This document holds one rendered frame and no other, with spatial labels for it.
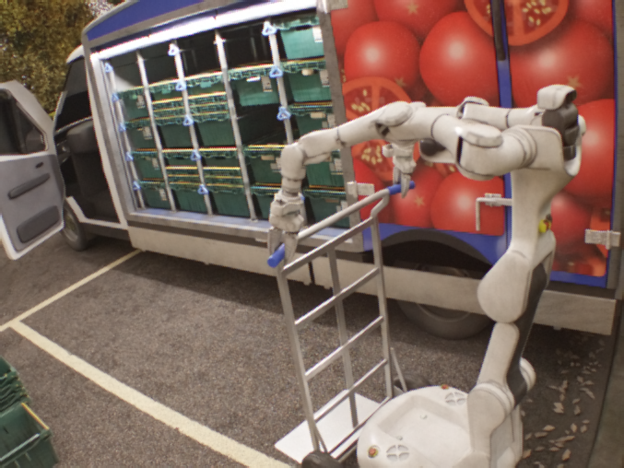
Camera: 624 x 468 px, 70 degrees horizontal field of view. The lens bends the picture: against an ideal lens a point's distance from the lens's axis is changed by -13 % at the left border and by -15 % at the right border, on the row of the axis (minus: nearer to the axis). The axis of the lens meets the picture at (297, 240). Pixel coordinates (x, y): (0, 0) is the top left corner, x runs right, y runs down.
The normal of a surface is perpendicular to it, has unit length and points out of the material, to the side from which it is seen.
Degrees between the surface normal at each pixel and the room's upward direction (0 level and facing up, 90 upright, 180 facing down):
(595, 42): 90
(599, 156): 90
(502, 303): 92
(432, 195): 90
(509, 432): 79
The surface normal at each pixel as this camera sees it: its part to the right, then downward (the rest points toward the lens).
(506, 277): -0.77, 0.34
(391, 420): 0.55, -0.14
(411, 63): -0.58, 0.40
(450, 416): -0.76, 0.09
